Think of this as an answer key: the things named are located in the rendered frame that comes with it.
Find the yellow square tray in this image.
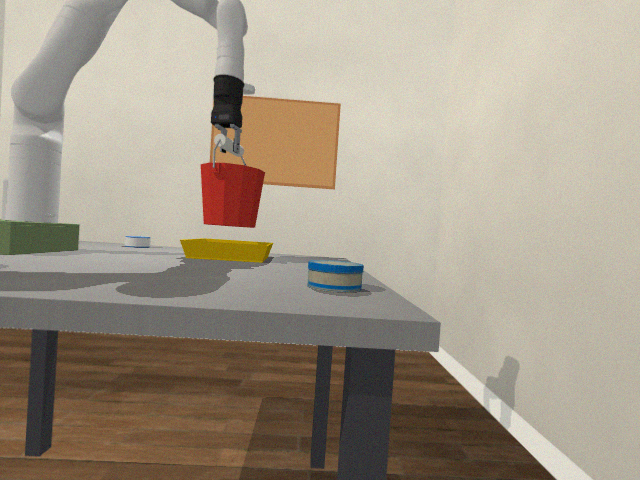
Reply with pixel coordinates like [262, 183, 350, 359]
[180, 238, 273, 263]

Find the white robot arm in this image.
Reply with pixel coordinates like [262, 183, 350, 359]
[1, 0, 248, 223]

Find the blue and beige round tin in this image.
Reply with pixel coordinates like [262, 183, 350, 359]
[307, 260, 364, 293]

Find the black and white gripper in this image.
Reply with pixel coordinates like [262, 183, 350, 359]
[211, 56, 255, 153]

